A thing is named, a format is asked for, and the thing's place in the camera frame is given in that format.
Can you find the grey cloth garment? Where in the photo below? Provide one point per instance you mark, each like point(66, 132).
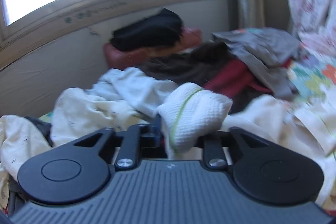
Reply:
point(265, 51)

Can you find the pink patterned white blanket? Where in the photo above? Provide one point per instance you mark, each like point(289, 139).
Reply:
point(314, 21)

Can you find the floral quilted bedspread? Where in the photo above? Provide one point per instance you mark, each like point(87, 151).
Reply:
point(305, 73)

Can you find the pale printed cream garment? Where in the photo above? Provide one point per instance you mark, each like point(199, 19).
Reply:
point(119, 99)

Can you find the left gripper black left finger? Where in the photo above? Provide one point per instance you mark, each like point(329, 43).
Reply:
point(76, 171)

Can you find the red leather cushion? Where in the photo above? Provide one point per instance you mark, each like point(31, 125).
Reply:
point(115, 59)

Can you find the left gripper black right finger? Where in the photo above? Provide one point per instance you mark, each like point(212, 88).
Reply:
point(264, 171)

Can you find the cream knit baby cardigan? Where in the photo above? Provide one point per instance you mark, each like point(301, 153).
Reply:
point(190, 112)

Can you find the red garment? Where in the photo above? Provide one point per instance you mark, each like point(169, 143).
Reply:
point(237, 77)

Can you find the black garment on cushion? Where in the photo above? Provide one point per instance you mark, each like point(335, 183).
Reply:
point(163, 29)

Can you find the dark brown garment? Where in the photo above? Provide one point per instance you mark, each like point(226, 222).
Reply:
point(198, 67)

